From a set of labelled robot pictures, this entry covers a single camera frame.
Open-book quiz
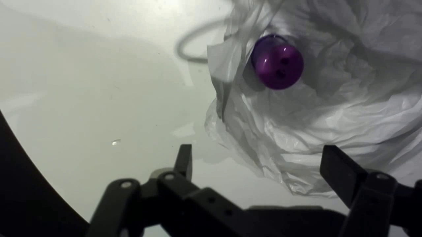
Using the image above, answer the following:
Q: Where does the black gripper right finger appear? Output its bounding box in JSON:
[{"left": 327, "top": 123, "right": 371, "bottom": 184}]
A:
[{"left": 319, "top": 144, "right": 422, "bottom": 237}]

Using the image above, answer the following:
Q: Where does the small purple plastic bottle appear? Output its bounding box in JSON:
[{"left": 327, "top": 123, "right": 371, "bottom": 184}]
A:
[{"left": 249, "top": 32, "right": 306, "bottom": 90}]

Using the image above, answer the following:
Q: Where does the clear white plastic bag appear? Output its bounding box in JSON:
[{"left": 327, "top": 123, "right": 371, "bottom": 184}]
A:
[{"left": 203, "top": 0, "right": 422, "bottom": 197}]

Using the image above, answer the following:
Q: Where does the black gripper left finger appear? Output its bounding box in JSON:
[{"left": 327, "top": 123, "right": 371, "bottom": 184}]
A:
[{"left": 84, "top": 143, "right": 265, "bottom": 237}]

